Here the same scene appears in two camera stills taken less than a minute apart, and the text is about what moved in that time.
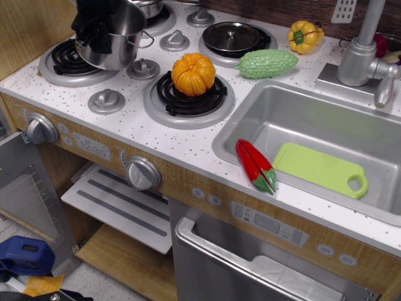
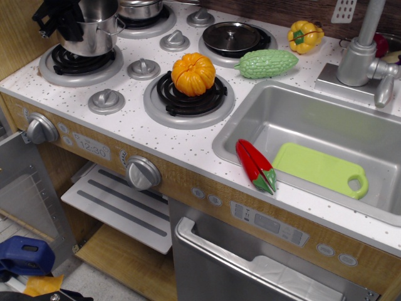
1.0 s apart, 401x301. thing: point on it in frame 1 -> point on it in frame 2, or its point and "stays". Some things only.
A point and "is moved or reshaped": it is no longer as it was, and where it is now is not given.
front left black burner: x=63 y=65 stays
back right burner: x=268 y=41 stays
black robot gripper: x=92 y=21 -> x=64 y=15
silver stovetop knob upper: x=175 y=41 stays
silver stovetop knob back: x=200 y=19 stays
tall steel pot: x=127 y=35 is moved or reshaped
